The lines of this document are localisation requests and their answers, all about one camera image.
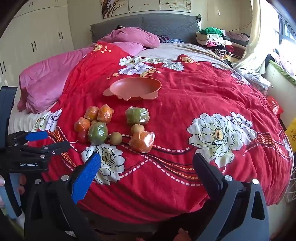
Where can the white flower wall painting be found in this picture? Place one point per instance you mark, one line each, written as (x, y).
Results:
(174, 4)

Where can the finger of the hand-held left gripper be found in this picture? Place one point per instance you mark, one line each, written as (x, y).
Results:
(37, 135)
(53, 148)

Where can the green cloth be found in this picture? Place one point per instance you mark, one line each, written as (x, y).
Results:
(283, 73)

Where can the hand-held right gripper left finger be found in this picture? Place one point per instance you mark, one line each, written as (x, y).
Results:
(85, 178)

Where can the green knitted garment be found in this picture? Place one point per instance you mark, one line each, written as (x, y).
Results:
(214, 30)

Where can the pink plastic plate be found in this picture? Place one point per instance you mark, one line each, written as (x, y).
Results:
(134, 87)

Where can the blue patterned cloth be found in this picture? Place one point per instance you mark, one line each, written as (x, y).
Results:
(174, 41)

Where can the purple striped pillow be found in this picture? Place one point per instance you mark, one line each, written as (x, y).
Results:
(164, 39)

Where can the red plastic bag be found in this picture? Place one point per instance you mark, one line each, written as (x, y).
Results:
(275, 105)

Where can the person's left hand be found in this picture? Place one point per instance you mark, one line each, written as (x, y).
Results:
(21, 190)

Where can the red floral blanket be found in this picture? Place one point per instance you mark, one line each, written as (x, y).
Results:
(185, 115)

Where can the floral branch wall painting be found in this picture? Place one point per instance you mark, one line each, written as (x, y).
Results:
(113, 8)

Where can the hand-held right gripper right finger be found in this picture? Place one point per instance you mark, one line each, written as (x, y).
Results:
(208, 173)

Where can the pink duvet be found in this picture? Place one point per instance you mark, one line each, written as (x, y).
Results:
(46, 76)

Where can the small brown pear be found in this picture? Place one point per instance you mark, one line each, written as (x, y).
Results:
(93, 122)

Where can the window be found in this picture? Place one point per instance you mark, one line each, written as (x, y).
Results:
(285, 32)

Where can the dark hanging garment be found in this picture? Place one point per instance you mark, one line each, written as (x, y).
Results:
(270, 63)

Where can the white wardrobe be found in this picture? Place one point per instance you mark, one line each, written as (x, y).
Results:
(41, 34)

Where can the white bed sheet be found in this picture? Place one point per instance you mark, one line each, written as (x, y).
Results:
(20, 120)

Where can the large orange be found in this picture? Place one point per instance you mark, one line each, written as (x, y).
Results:
(141, 141)

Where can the cream curtain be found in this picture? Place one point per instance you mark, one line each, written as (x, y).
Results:
(252, 46)

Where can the green citrus fruit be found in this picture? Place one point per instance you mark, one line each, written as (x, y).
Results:
(137, 115)
(97, 132)

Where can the red tomato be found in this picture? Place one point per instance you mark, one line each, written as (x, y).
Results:
(82, 137)

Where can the pale landscape wall painting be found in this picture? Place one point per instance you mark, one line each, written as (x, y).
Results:
(143, 5)

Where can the grey quilted headboard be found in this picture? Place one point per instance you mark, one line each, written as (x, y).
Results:
(161, 25)

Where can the yellow bag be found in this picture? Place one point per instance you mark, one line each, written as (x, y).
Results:
(291, 133)

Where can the pile of folded clothes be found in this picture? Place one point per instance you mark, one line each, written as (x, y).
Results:
(217, 45)

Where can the white plastic bag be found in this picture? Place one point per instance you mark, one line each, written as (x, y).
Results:
(254, 77)

